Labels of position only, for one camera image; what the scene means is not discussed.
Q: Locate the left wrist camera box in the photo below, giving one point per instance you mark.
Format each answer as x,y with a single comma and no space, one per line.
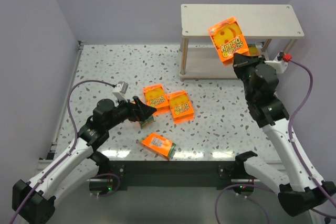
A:
120,90

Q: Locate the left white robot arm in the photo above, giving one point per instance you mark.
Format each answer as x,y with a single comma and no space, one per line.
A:
35,200

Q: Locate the left aluminium frame rail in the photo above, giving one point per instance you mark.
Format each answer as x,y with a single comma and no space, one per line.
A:
64,113

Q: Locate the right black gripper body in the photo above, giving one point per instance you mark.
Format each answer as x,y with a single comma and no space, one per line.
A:
243,63

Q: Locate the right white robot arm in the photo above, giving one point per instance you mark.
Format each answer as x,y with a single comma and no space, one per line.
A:
301,187

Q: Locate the multicolour sponge stack pack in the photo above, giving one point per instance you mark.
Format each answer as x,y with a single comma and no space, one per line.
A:
254,50
146,122
159,145

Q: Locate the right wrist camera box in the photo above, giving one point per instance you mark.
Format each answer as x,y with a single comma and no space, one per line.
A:
280,62

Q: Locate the white two-tier shelf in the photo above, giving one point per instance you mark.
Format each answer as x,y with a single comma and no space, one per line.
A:
262,23

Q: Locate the orange Scrub Daddy box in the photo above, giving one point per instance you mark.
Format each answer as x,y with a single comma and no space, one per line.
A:
181,107
228,39
155,97

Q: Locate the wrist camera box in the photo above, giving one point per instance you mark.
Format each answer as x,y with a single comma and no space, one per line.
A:
280,62
120,90

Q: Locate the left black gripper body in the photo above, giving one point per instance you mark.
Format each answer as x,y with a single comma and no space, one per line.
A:
135,111

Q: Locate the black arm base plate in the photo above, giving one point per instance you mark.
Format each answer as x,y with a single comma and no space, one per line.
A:
217,174

